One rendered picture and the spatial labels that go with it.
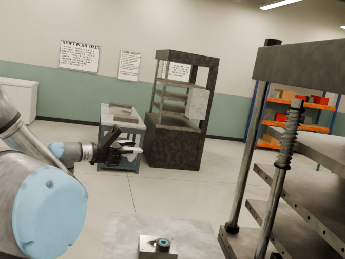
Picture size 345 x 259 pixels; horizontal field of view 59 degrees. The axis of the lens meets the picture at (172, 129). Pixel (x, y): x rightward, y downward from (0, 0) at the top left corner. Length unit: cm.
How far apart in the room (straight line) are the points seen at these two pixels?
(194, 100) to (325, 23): 585
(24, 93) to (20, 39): 143
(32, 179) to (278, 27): 894
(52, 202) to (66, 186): 3
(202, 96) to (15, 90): 405
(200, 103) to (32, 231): 481
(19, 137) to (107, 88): 700
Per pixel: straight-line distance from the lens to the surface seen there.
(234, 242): 211
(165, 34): 805
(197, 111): 516
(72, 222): 49
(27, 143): 97
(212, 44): 838
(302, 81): 147
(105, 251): 178
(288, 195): 165
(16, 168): 49
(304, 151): 161
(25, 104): 728
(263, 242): 181
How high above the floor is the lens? 181
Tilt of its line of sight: 12 degrees down
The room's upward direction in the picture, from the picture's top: 10 degrees clockwise
